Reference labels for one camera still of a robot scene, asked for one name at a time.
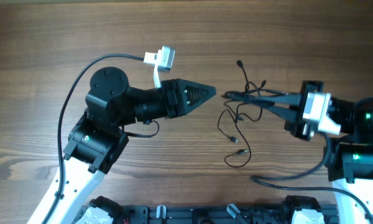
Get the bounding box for black usb cables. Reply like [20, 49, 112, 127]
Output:
[216, 60, 292, 169]

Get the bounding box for black left camera cable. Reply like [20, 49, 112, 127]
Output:
[40, 54, 145, 224]

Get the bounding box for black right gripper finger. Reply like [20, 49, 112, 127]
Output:
[226, 92, 302, 106]
[262, 105, 298, 121]

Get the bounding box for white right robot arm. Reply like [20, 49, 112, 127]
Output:
[223, 81, 373, 223]

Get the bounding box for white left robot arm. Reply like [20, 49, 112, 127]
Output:
[29, 67, 216, 223]

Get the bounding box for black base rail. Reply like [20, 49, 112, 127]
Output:
[77, 195, 339, 224]

